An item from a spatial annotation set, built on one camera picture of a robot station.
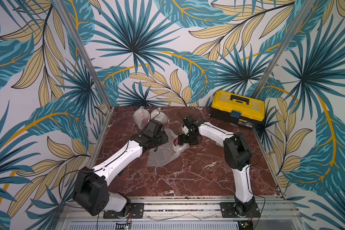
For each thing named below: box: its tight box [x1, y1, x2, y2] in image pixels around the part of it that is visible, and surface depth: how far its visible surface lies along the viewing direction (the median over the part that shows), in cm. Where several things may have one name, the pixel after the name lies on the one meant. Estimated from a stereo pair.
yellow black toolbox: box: [210, 90, 265, 128], surface depth 102 cm
